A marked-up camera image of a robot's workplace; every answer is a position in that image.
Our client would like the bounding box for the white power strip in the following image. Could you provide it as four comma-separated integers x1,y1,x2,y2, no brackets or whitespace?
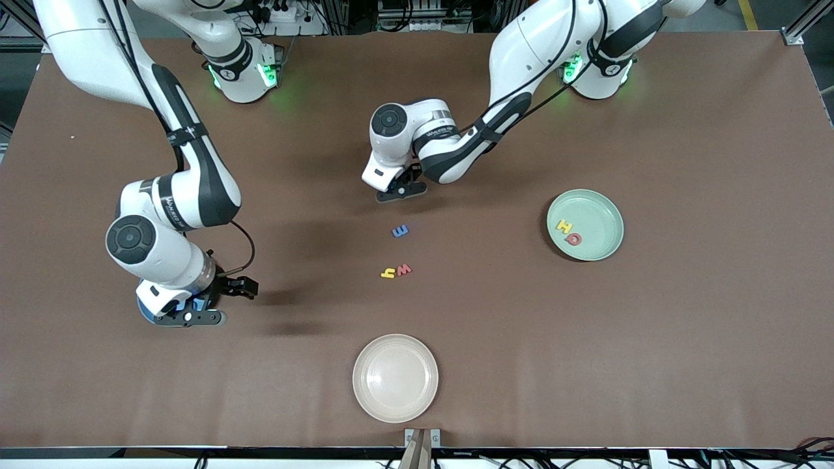
251,0,326,36

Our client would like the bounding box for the aluminium frame profile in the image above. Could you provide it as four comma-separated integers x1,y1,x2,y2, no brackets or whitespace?
0,13,50,54
782,0,834,46

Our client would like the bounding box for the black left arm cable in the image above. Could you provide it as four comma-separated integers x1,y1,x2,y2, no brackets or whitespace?
459,0,610,134

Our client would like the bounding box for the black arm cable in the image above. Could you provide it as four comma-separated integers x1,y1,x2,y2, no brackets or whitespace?
98,0,256,277
459,0,610,134

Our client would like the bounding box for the metal camera pole bracket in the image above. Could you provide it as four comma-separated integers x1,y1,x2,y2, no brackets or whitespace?
404,428,441,469

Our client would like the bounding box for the blue plate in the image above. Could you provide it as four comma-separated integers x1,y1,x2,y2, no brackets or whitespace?
137,293,219,326

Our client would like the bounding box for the beige plate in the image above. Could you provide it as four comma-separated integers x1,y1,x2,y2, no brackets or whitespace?
352,334,439,424

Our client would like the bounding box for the black red cable bundle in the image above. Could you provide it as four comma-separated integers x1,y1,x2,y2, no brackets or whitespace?
707,436,834,469

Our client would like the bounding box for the brown table cover sheet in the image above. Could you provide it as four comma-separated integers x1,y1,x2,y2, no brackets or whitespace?
0,31,834,450

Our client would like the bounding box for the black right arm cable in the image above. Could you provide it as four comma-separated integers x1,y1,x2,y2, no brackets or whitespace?
98,0,256,277

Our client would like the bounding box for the green plate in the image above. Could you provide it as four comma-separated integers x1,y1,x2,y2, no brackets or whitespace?
546,189,625,262

